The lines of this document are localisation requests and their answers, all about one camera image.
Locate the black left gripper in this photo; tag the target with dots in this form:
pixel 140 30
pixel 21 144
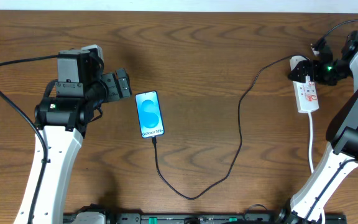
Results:
pixel 114 88

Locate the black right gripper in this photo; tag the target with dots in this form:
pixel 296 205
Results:
pixel 309 70

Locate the blue Samsung Galaxy smartphone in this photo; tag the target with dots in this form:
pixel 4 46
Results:
pixel 149 114

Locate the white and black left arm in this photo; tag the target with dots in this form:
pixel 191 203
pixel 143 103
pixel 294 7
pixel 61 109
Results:
pixel 62 149

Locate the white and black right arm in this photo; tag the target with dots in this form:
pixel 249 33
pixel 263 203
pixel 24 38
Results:
pixel 341 155

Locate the white USB charger adapter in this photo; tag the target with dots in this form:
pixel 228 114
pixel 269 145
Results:
pixel 294 62

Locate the white power strip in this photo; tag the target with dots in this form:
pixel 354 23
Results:
pixel 306 96

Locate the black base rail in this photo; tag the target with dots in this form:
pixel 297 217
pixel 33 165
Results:
pixel 97 214

